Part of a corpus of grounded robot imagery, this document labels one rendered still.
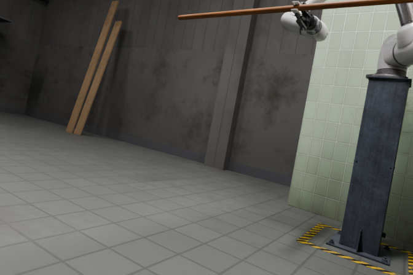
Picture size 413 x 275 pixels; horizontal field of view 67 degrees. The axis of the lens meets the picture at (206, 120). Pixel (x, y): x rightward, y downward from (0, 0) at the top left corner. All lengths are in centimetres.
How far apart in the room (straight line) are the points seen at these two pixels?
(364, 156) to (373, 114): 24
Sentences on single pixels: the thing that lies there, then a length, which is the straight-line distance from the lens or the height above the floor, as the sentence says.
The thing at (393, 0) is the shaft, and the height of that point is 119.
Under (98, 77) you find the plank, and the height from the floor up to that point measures 97.
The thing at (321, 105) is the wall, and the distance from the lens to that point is 278.
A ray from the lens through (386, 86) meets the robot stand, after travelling 206.
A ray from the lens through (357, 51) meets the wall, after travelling 282.
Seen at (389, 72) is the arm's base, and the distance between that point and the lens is 210.
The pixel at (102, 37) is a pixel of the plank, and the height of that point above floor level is 168.
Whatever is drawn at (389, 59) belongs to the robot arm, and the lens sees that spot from 210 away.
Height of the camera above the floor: 55
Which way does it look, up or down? 1 degrees up
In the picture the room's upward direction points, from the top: 11 degrees clockwise
